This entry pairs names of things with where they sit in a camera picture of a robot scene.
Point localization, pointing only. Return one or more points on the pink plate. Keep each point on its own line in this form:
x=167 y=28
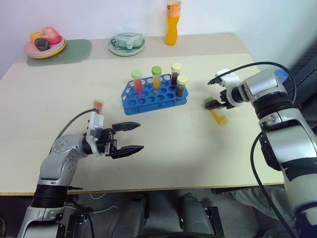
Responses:
x=31 y=49

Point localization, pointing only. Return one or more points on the grey fabric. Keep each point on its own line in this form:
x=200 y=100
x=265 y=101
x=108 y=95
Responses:
x=260 y=205

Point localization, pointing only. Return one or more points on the pink toy peach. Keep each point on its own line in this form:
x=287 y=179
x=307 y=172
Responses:
x=51 y=34

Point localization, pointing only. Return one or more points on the orange drink bottle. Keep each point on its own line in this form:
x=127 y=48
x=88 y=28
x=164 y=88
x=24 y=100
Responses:
x=172 y=27

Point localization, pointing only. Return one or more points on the orange toy fruit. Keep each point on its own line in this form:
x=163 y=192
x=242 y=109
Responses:
x=35 y=36

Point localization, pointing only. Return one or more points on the clear glass container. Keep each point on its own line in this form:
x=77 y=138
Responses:
x=128 y=38

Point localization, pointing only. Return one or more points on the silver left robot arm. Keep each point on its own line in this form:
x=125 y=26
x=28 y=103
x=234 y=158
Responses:
x=55 y=163

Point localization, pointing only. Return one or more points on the purple toy mangosteen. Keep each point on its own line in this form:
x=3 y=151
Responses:
x=41 y=44

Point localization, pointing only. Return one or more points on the green placemat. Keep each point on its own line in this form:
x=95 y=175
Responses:
x=79 y=50

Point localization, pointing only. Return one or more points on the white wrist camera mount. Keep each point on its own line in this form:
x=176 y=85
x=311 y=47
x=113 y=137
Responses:
x=230 y=80
x=96 y=122

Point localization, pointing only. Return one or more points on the black metal frame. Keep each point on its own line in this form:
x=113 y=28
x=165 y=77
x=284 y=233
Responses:
x=74 y=225
x=214 y=220

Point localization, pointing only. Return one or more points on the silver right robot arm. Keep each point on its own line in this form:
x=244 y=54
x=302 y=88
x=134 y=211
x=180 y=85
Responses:
x=284 y=138

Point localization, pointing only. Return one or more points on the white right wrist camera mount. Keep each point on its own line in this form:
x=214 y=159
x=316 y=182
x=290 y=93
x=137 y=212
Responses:
x=230 y=80

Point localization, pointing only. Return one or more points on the dark tube cream cap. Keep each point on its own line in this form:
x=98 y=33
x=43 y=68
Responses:
x=175 y=74
x=180 y=88

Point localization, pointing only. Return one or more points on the dark rounded shape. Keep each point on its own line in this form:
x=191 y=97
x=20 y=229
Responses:
x=194 y=215
x=132 y=215

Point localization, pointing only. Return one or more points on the yellow tube green cap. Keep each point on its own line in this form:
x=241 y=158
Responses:
x=156 y=79
x=219 y=117

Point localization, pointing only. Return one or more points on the stacked plates with toy food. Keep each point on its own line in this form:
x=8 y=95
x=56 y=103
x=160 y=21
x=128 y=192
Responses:
x=53 y=54

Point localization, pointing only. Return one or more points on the pale green plate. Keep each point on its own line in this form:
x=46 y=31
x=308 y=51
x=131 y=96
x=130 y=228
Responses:
x=116 y=50

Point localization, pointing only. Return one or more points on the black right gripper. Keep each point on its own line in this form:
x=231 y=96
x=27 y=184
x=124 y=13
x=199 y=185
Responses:
x=226 y=100

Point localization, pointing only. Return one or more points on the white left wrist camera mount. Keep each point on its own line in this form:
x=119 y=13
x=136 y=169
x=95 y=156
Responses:
x=96 y=122

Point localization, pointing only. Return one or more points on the blue test tube rack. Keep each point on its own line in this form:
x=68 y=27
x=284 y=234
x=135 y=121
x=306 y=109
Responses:
x=148 y=100

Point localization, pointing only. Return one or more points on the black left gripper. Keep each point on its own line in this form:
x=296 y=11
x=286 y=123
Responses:
x=107 y=141

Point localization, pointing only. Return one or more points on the red tube green cap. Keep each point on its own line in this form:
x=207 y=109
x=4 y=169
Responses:
x=137 y=83
x=98 y=104

